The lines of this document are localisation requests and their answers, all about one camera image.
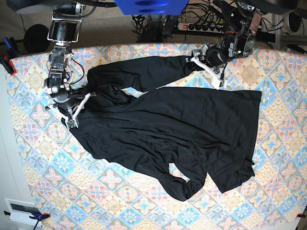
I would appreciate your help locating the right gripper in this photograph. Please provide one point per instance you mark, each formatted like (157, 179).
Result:
(68, 104)

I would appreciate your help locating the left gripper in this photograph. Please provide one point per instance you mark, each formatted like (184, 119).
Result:
(210, 59)

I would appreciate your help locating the black t-shirt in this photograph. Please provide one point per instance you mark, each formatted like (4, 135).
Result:
(178, 135)

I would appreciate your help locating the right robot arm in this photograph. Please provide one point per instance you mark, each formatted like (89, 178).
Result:
(67, 19)

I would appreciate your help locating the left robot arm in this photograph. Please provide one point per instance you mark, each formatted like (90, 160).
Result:
(242, 22)

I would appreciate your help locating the white power strip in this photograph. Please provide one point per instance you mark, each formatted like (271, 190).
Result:
(207, 27)

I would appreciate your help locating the black round stool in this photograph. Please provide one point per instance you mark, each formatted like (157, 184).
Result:
(35, 39)

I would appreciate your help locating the upper left table clamp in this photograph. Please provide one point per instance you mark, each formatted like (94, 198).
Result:
(5, 60)

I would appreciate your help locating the table clamp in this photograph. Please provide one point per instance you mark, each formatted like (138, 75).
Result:
(302, 215)
(5, 60)
(36, 216)

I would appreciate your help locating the patterned tablecloth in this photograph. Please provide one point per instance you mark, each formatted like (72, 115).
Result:
(81, 193)

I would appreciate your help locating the lower left table clamp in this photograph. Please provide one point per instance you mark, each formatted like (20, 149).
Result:
(36, 216)

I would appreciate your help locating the lower right table clamp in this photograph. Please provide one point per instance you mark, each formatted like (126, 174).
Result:
(302, 215)

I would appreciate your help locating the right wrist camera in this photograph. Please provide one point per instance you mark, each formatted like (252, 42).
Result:
(71, 124)

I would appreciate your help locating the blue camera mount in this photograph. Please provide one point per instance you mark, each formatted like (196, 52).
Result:
(151, 7)

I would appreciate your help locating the white wall outlet box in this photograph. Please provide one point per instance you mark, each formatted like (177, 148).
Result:
(20, 211)

